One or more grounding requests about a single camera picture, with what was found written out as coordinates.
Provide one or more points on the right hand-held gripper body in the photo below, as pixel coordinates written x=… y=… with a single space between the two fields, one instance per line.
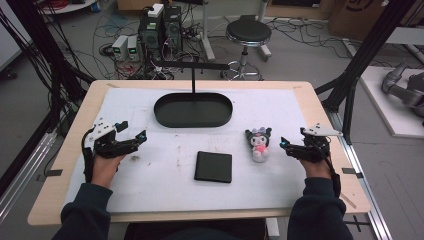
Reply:
x=315 y=148

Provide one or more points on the aluminium rail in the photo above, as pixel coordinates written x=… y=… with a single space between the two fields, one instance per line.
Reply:
x=23 y=170
x=365 y=180

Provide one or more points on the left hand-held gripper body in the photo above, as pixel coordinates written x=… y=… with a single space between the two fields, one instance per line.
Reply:
x=103 y=146

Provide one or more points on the white table leg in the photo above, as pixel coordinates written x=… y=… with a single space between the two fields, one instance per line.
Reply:
x=206 y=36

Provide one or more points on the person's left hand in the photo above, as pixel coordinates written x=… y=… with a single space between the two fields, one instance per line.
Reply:
x=105 y=170

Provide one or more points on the black wallet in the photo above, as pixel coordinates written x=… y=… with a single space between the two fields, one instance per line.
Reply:
x=213 y=166

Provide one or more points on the small plush toy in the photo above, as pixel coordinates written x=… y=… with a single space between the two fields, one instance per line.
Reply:
x=259 y=146

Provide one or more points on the person's right hand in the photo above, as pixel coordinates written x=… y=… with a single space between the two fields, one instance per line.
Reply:
x=315 y=169

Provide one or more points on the white box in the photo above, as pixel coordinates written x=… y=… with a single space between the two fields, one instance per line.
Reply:
x=155 y=10

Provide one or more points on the black round stool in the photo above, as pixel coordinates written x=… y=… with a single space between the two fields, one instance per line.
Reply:
x=248 y=33

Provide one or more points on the black tape piece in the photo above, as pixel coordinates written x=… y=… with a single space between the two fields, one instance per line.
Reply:
x=53 y=172
x=352 y=171

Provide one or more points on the white board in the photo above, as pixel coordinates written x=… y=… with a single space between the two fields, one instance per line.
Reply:
x=390 y=110

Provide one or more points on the black computer tower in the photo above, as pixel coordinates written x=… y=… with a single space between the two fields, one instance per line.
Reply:
x=172 y=28
x=151 y=33

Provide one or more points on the cardboard box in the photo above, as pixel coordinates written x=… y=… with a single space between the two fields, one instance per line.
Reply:
x=363 y=16

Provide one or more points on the white power supply unit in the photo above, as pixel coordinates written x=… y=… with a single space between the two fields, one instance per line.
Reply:
x=119 y=47
x=133 y=48

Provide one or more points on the black oval tray with T-bar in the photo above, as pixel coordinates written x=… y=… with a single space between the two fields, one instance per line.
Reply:
x=193 y=110

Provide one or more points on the person's lap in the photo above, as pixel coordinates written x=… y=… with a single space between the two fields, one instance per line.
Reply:
x=196 y=233

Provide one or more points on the white table mat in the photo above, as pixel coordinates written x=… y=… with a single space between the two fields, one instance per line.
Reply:
x=173 y=193

